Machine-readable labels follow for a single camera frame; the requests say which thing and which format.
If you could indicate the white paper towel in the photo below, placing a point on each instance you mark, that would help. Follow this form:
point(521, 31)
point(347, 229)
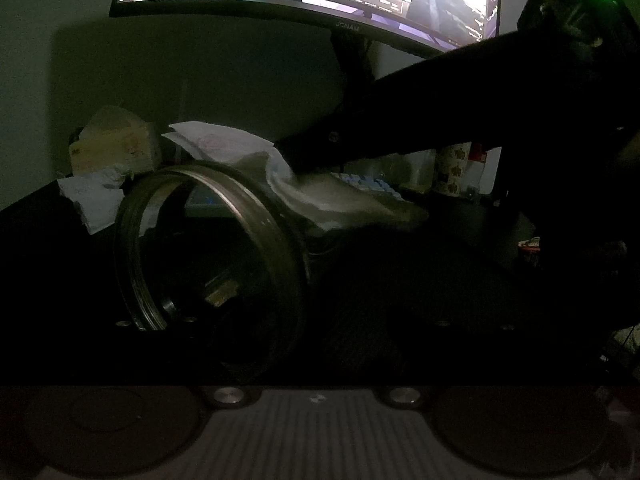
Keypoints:
point(320, 195)

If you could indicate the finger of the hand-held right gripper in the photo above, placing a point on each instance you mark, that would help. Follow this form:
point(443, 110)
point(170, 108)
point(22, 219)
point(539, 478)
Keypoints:
point(400, 110)

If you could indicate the clear glass jar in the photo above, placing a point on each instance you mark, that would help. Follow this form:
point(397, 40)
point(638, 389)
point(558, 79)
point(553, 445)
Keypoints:
point(270, 220)

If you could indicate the crumpled white tissue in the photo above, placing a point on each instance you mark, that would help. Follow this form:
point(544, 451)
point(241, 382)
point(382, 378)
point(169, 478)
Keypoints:
point(90, 200)

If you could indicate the patterned paper cup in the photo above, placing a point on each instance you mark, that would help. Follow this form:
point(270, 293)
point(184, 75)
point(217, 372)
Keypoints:
point(451, 170)

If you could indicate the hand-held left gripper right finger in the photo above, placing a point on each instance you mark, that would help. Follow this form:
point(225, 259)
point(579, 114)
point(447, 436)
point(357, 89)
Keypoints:
point(400, 300)

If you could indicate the small red and white object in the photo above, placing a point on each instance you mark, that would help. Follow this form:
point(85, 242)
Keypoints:
point(530, 246)

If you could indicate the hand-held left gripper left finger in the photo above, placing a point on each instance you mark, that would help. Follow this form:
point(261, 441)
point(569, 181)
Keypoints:
point(220, 296)

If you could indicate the blue and white keyboard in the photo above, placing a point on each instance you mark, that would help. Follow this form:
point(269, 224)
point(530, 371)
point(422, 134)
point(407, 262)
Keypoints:
point(370, 186)

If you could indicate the black monitor stand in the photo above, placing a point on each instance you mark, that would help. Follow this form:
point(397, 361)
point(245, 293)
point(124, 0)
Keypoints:
point(352, 65)

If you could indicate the red and white box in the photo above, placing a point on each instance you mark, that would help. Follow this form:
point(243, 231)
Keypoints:
point(484, 170)

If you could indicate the beige tissue box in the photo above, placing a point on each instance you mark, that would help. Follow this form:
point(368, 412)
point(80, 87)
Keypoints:
point(112, 145)

